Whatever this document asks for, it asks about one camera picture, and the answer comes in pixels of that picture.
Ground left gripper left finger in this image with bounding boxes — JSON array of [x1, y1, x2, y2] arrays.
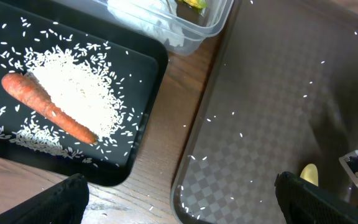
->
[[0, 174, 90, 224]]

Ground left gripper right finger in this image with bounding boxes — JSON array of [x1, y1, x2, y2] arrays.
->
[[275, 172, 358, 224]]

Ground yellow plastic spoon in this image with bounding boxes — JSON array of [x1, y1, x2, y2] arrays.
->
[[300, 164, 318, 186]]

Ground orange carrot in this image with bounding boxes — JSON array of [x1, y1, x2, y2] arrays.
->
[[1, 73, 98, 144]]

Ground white tissue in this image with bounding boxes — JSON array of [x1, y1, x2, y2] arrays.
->
[[107, 0, 185, 47]]

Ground yellow green snack wrapper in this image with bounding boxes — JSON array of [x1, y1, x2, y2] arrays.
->
[[179, 0, 208, 9]]

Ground clear plastic waste bin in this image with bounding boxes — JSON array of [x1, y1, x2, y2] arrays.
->
[[56, 0, 234, 55]]

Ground brown serving tray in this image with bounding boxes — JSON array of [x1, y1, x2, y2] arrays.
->
[[171, 0, 358, 223]]

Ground black rectangular tray bin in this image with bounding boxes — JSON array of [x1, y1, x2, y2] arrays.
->
[[0, 1, 168, 187]]

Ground white rice pile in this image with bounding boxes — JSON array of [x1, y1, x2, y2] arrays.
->
[[9, 44, 134, 163]]

